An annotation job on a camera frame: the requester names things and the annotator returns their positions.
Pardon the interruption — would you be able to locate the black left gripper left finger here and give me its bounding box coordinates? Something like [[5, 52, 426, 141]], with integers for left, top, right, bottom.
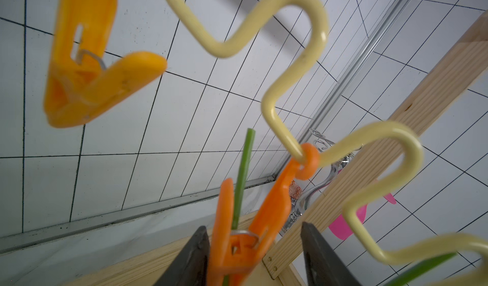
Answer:
[[154, 226, 210, 286]]

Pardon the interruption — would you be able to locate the red patterned wine glass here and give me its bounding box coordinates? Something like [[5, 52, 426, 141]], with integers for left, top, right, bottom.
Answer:
[[288, 180, 302, 204]]

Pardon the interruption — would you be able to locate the light orange clothespin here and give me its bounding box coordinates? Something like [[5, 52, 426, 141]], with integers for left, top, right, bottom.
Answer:
[[43, 0, 167, 128]]

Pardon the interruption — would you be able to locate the white tulip flower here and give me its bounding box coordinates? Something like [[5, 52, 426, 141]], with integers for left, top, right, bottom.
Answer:
[[385, 252, 457, 286]]

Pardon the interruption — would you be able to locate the chrome glass holder stand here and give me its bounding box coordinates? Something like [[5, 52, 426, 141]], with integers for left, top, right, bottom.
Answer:
[[280, 146, 362, 235]]

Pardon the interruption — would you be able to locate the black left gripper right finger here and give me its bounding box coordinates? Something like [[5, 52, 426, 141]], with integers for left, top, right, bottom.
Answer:
[[301, 222, 360, 286]]

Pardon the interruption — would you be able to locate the yellow wavy clothes hanger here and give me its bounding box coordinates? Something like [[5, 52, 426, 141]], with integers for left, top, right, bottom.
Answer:
[[159, 0, 488, 286]]

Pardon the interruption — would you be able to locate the magenta plastic wine glass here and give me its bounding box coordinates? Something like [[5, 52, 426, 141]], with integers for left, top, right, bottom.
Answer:
[[329, 192, 397, 247]]

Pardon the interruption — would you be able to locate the wooden hanging rack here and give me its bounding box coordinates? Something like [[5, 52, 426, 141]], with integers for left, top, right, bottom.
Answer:
[[75, 14, 487, 285]]

